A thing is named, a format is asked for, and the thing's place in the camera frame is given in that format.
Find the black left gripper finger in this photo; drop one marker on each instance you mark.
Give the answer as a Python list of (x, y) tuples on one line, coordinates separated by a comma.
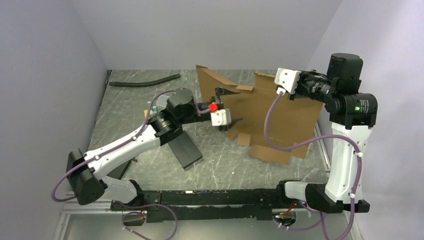
[(221, 91), (232, 123)]

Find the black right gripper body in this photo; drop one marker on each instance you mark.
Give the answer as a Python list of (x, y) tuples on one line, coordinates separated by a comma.
[(311, 86)]

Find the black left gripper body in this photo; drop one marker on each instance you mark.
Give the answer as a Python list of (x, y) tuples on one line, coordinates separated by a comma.
[(215, 99)]

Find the brown cardboard paper box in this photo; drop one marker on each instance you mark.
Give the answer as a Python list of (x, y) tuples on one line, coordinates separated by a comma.
[(291, 121)]

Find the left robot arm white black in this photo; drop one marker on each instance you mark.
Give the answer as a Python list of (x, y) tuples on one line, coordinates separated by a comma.
[(88, 172)]

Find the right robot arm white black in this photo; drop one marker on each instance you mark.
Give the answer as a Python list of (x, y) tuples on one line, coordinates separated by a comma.
[(352, 115)]

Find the black rectangular box centre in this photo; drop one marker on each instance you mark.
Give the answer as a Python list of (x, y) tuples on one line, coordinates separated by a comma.
[(185, 150)]

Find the black flat box left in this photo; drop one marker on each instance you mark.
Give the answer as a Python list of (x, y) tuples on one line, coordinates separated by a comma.
[(119, 172)]

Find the black foam tube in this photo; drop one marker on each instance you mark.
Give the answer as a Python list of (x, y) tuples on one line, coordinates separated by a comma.
[(144, 84)]

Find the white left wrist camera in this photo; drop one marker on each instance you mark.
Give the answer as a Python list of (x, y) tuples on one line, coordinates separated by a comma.
[(219, 117)]

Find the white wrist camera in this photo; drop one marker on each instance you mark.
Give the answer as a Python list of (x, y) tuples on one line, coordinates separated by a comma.
[(286, 80), (219, 117)]

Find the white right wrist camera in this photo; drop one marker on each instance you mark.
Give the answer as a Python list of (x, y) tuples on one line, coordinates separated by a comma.
[(286, 80)]

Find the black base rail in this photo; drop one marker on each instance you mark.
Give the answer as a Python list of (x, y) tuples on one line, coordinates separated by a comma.
[(258, 204)]

